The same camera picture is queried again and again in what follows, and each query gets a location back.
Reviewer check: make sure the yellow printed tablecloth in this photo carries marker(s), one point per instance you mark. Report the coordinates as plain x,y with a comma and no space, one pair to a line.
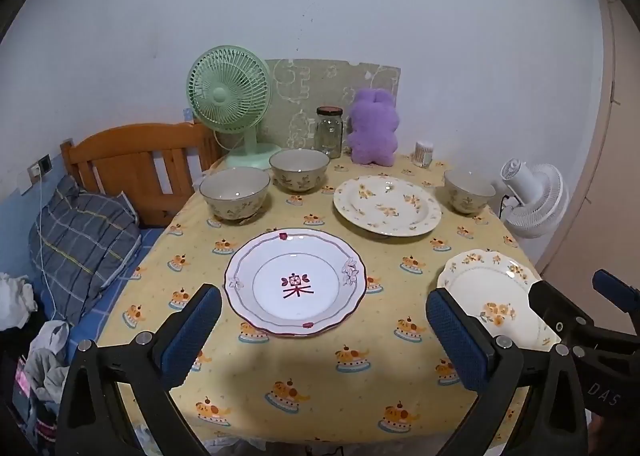
300,371

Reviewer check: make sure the green patterned board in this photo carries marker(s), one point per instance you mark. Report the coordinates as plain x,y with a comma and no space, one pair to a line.
310,86

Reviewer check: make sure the cotton swab container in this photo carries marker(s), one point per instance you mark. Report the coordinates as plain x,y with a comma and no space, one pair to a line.
423,155

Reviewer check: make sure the white crumpled cloth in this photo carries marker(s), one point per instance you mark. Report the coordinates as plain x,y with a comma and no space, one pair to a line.
15,301

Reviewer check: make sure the blue checked bed sheet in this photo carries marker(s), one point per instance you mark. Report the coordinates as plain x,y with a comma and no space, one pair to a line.
107,306

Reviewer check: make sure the white wall socket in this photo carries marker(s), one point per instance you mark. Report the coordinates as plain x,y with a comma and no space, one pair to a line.
34,173

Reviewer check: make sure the floral ceramic bowl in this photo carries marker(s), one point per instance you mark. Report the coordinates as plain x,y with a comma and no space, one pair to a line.
235,186
299,166
467,186

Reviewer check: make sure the wooden bed headboard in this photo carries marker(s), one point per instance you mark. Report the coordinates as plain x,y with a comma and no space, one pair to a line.
125,151

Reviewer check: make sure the round floral plate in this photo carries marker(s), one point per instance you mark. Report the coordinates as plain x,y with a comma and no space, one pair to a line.
385,206

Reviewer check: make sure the beige door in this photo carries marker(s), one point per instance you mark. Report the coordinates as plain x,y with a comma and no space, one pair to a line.
620,136

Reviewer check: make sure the purple plush toy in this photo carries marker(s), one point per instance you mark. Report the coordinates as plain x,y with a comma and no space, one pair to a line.
372,129

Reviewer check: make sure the green desk fan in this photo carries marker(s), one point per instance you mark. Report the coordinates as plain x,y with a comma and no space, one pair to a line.
227,91

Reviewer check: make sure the scalloped floral plate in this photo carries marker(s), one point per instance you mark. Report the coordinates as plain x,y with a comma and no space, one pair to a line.
480,286

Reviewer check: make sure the glass jar with dark lid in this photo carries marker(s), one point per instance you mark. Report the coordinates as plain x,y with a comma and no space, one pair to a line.
329,134

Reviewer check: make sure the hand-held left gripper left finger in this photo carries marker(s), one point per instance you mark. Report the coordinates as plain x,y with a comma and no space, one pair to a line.
192,331

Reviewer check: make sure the dark wall switch panel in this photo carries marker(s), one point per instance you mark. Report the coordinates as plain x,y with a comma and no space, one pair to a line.
45,163

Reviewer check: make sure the white fan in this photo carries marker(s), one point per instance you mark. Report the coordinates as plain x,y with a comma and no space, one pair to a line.
535,206

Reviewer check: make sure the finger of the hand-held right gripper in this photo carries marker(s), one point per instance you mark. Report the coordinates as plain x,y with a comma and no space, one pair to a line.
615,288
555,303

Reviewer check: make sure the white plate with red rim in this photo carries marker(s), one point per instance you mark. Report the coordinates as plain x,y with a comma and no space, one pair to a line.
295,286

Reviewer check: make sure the blue patterned wall sticker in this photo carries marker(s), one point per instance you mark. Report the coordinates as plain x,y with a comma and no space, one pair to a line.
186,115

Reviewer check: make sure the pile of clothes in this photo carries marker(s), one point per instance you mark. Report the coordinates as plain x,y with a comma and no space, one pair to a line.
47,361

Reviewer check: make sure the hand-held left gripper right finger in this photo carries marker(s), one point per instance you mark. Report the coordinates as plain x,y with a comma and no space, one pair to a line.
457,336

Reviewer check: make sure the grey plaid pillow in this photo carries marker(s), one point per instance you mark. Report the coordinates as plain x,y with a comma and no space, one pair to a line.
80,246

